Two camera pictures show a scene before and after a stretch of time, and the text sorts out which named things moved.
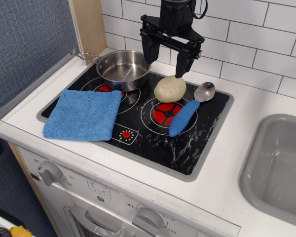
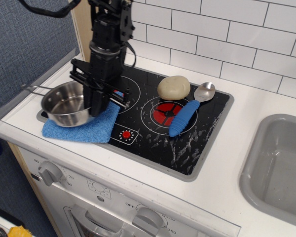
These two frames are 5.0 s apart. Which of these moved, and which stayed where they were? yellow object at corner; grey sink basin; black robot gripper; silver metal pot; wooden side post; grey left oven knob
Moved: silver metal pot; black robot gripper
Stayed: grey sink basin; yellow object at corner; grey left oven knob; wooden side post
